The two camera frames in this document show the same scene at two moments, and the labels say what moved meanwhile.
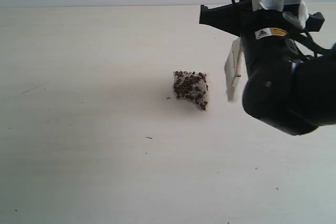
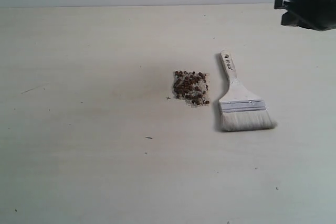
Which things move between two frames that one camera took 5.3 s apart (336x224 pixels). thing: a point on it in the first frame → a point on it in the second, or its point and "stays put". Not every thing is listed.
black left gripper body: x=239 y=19 → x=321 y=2
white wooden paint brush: x=232 y=67 → x=240 y=109
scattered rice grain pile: x=192 y=85 stays put
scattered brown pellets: x=192 y=85 stays put
